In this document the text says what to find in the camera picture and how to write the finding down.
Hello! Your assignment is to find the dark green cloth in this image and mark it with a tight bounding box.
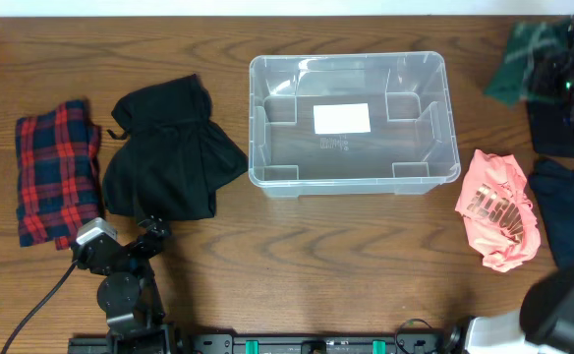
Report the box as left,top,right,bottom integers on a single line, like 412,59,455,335
484,20,570,106

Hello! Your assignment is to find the black taped cloth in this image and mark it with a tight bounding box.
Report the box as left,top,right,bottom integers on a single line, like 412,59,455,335
526,101,574,157

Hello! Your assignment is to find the dark navy cloth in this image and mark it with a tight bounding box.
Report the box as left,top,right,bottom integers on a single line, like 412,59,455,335
529,159,574,269

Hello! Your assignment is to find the pink printed t-shirt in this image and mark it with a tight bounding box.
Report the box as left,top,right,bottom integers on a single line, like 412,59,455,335
455,149,542,272

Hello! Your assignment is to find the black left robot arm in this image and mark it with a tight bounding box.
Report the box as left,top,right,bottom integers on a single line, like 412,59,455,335
71,204,171,338

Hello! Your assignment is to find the red navy plaid shirt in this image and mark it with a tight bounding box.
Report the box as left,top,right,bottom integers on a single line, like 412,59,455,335
15,100,101,250

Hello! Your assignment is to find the white label in bin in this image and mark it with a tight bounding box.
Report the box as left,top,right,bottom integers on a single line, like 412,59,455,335
314,103,371,135

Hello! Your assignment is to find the clear plastic storage bin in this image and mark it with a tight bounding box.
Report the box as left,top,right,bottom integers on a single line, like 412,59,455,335
248,51,461,198

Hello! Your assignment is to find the black drawstring garment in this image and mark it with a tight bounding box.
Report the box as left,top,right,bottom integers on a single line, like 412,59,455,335
102,75,248,221

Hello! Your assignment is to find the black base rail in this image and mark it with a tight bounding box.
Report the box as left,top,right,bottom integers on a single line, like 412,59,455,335
67,330,465,354

